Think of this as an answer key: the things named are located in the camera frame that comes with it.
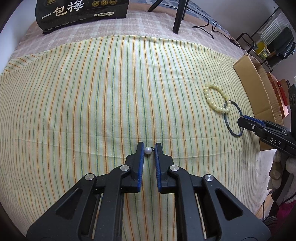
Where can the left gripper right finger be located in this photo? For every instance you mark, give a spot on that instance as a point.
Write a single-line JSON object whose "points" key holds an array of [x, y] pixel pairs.
{"points": [[205, 209]]}

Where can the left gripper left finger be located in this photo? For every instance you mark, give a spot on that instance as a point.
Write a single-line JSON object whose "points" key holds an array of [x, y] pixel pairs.
{"points": [[93, 208]]}

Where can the dark green bangle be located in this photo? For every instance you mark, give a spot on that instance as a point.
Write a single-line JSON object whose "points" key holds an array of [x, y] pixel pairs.
{"points": [[229, 121]]}

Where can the white pearl earring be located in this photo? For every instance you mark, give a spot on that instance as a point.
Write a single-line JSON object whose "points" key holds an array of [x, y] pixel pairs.
{"points": [[148, 150]]}

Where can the pink sleeve forearm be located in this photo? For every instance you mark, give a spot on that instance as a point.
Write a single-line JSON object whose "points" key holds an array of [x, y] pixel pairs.
{"points": [[282, 214]]}

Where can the right gloved hand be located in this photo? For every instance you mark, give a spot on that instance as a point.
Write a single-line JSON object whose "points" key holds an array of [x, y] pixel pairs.
{"points": [[282, 178]]}

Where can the orange box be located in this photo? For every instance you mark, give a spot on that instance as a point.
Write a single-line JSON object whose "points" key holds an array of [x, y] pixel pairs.
{"points": [[283, 108]]}

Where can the cardboard box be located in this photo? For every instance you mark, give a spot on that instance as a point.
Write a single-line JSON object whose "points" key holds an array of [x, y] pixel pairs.
{"points": [[258, 89]]}

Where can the black clothes rack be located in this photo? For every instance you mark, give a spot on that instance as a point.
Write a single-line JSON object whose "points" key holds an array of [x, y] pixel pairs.
{"points": [[250, 41]]}

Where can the dark hanging clothes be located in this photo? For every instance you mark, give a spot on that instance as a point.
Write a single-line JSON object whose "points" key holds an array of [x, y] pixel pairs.
{"points": [[281, 47]]}

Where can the striped hanging cloth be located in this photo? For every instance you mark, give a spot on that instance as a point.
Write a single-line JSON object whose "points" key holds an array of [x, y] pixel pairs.
{"points": [[273, 27]]}

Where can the yellow striped cloth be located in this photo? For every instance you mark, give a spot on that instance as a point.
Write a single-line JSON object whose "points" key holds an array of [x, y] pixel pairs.
{"points": [[83, 107]]}

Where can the black tripod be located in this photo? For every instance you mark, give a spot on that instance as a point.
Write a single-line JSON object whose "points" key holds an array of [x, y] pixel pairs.
{"points": [[180, 14]]}

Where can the blue patterned bedding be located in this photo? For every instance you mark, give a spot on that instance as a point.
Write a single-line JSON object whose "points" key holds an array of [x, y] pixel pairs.
{"points": [[192, 9]]}

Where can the plaid bed sheet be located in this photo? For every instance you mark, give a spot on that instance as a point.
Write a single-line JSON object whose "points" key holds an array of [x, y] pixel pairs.
{"points": [[138, 23]]}

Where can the black snack bag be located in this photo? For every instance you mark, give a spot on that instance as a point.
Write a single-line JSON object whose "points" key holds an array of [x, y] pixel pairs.
{"points": [[56, 14]]}

